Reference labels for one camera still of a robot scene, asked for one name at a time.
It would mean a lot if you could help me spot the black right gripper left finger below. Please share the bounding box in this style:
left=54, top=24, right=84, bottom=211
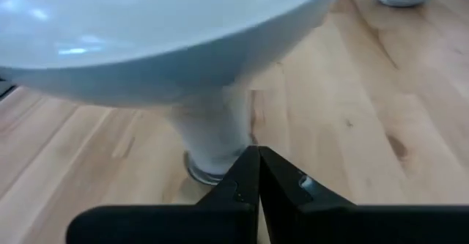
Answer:
left=65, top=144, right=262, bottom=244

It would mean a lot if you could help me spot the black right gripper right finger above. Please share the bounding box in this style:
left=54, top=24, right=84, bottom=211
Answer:
left=259, top=145, right=469, bottom=244

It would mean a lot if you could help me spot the wooden lamp base metal socket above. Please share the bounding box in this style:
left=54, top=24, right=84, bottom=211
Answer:
left=182, top=150, right=235, bottom=187

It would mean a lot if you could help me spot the white reflector lightbulb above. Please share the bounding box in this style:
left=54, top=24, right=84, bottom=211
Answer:
left=0, top=0, right=347, bottom=177

